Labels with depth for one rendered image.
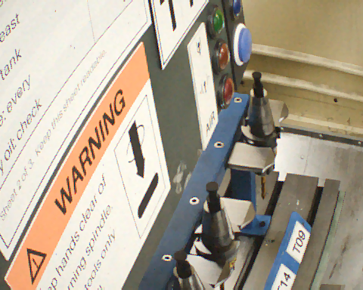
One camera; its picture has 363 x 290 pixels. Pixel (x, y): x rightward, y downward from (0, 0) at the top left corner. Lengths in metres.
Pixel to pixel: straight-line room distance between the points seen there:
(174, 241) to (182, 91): 0.48
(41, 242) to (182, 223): 0.63
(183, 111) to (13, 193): 0.19
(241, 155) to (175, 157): 0.57
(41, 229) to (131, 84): 0.10
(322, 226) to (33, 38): 1.08
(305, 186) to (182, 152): 0.95
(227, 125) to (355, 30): 0.45
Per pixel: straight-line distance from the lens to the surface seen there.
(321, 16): 1.29
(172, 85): 0.36
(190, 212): 0.88
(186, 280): 0.73
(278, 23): 1.33
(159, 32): 0.33
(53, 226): 0.26
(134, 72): 0.31
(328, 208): 1.29
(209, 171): 0.92
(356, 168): 1.48
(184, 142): 0.40
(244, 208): 0.89
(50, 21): 0.23
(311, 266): 1.19
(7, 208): 0.22
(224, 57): 0.43
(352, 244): 1.43
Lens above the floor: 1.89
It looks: 43 degrees down
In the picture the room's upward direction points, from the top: 10 degrees counter-clockwise
